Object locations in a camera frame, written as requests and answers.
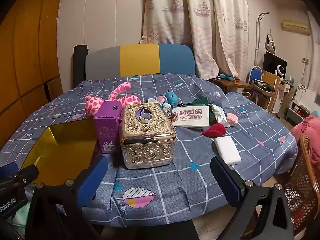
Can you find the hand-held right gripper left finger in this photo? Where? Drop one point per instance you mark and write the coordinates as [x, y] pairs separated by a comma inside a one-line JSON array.
[[92, 180]]

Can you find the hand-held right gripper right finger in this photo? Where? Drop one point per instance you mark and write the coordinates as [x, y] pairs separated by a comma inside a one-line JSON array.
[[225, 180]]

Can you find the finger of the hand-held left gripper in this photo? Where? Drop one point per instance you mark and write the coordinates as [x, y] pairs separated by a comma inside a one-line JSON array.
[[27, 173], [8, 170]]

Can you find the white sponge block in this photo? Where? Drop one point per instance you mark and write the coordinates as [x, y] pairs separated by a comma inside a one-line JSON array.
[[227, 150]]

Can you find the gold storage tray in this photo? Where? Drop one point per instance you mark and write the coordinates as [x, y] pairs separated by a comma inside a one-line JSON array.
[[60, 150]]

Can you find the red plush toy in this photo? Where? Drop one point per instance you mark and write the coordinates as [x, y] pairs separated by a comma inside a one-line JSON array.
[[215, 130]]

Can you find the pink sock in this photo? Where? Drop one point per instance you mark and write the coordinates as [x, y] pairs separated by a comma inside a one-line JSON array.
[[232, 118]]

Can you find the white plastic bag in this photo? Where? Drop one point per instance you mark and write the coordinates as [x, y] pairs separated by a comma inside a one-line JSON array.
[[218, 115]]

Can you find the white printed tissue packet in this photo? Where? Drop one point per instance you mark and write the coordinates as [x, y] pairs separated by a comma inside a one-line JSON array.
[[192, 117]]

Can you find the green scouring sponge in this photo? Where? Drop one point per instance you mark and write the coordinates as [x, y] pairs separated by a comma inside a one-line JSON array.
[[202, 102]]

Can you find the blue plush toy pink dress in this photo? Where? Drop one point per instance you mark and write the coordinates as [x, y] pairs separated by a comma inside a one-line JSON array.
[[172, 98]]

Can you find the grey checked bedsheet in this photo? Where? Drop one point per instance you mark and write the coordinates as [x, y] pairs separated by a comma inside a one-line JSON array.
[[195, 150]]

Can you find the purple cardboard box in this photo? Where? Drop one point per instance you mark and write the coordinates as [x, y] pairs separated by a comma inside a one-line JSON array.
[[107, 127]]

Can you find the gold embossed tissue box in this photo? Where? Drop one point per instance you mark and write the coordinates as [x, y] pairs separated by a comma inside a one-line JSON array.
[[147, 140]]

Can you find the pink spotted plush toy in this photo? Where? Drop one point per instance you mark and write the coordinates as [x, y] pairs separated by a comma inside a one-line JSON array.
[[93, 105]]

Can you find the wicker chair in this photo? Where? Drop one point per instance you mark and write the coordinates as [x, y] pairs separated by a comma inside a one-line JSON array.
[[302, 187]]

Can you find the dark beaded scrunchie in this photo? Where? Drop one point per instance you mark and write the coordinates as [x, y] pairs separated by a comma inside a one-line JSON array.
[[172, 117]]

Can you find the pink quilt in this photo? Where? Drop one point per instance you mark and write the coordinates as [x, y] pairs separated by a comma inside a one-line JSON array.
[[308, 132]]

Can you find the wooden side table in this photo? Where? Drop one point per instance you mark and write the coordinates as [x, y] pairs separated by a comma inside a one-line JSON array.
[[232, 83]]

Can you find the dark green tool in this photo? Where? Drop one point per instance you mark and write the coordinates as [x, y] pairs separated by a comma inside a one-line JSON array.
[[262, 85]]

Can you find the teal toy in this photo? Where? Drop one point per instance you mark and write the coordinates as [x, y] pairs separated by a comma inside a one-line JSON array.
[[225, 76]]

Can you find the blue chair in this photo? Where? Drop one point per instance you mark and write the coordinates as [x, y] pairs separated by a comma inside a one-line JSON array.
[[255, 74]]

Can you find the wooden desk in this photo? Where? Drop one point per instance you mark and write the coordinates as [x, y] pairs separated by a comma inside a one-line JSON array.
[[271, 80]]

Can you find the black rolled mat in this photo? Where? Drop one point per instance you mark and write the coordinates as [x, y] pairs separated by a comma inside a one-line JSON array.
[[80, 65]]

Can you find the wooden wardrobe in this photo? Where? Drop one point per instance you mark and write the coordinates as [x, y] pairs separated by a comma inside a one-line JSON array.
[[25, 55]]

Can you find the white round fan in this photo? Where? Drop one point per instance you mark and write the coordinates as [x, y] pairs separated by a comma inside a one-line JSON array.
[[280, 70]]

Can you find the black monitor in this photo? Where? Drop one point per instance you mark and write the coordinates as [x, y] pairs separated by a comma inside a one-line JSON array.
[[273, 62]]

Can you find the grey yellow blue headboard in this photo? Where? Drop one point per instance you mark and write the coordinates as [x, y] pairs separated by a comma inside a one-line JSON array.
[[140, 60]]

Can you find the garment steamer stand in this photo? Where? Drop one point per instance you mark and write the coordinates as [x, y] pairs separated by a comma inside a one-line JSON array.
[[269, 43]]

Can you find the white window curtain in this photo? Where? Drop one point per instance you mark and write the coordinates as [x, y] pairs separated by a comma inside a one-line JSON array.
[[315, 55]]

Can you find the ship print curtain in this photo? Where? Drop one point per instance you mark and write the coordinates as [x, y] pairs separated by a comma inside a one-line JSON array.
[[200, 25]]

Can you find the wall air conditioner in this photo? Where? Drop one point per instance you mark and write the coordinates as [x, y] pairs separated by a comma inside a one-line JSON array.
[[295, 27]]

